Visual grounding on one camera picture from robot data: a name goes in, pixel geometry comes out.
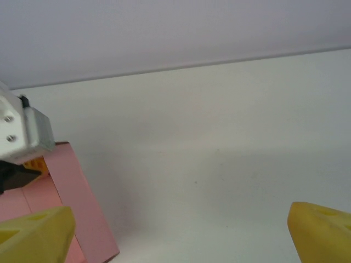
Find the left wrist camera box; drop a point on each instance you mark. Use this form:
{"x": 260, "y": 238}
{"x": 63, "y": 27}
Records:
{"x": 13, "y": 131}

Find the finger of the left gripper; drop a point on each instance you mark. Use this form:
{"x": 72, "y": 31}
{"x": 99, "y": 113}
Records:
{"x": 16, "y": 176}

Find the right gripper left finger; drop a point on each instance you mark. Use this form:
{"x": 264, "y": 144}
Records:
{"x": 35, "y": 235}

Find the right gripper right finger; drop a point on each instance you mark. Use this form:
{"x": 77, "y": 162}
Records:
{"x": 323, "y": 235}

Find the pink paper box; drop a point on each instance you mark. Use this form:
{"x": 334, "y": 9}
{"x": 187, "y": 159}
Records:
{"x": 79, "y": 197}

